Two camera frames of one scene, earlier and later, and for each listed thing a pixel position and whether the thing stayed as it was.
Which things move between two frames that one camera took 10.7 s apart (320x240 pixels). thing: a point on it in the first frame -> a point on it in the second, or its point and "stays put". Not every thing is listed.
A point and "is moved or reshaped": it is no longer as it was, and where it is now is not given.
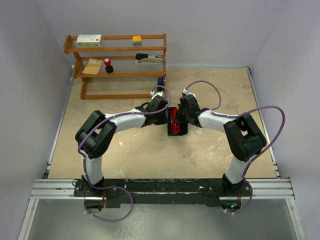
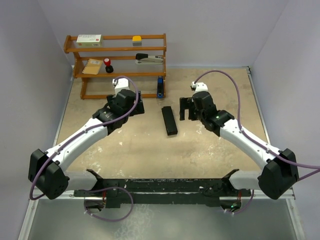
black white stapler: x=143 y=58 stays put
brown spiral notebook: x=92 y=66 stays put
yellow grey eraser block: x=137 y=41 stays put
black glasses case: x=183 y=127 is moved or reshaped
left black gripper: x=163 y=121 -> x=137 y=107
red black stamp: x=109 y=68 stays put
